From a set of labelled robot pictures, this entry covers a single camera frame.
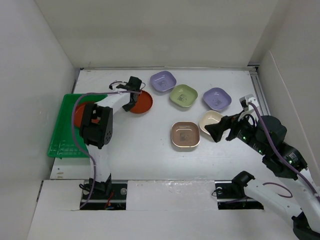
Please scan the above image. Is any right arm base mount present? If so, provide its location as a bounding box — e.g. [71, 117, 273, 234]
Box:
[211, 180, 264, 210]

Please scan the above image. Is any green plastic bin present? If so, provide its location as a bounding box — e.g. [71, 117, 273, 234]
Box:
[47, 94, 107, 159]

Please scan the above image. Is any brown square dish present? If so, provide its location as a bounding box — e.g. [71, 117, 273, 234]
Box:
[171, 121, 200, 148]

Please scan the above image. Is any red round plate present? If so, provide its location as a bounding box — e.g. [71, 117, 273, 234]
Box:
[130, 90, 153, 114]
[74, 101, 91, 128]

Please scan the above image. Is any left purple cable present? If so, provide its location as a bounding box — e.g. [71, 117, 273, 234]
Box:
[71, 79, 141, 208]

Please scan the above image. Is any right purple square dish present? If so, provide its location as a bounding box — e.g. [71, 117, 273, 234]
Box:
[203, 87, 232, 111]

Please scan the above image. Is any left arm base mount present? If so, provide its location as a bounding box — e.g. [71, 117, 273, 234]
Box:
[79, 181, 128, 211]

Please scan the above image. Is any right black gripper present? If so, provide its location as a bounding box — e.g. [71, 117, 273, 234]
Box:
[204, 108, 267, 155]

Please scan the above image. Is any cream square dish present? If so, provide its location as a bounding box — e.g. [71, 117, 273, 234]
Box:
[199, 110, 224, 136]

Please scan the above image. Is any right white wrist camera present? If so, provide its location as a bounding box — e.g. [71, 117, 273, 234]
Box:
[239, 94, 260, 112]

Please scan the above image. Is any right aluminium frame rail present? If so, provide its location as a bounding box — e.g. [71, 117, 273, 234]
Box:
[248, 65, 270, 115]

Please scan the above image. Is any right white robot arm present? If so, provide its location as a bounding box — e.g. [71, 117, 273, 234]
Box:
[204, 114, 320, 240]

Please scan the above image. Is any green square dish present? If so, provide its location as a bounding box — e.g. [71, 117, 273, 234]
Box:
[169, 84, 198, 108]

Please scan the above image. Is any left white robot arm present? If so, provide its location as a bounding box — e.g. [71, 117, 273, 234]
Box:
[79, 76, 143, 199]

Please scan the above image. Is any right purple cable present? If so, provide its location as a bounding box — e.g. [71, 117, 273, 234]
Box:
[248, 102, 320, 201]

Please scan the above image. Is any upper left purple square dish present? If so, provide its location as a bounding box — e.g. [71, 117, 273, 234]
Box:
[150, 70, 177, 93]

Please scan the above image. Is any purple cable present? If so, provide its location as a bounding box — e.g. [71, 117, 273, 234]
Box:
[71, 79, 141, 208]
[248, 102, 320, 201]

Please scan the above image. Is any purple square dish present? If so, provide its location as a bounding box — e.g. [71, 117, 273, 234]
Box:
[203, 87, 232, 111]
[150, 70, 177, 93]

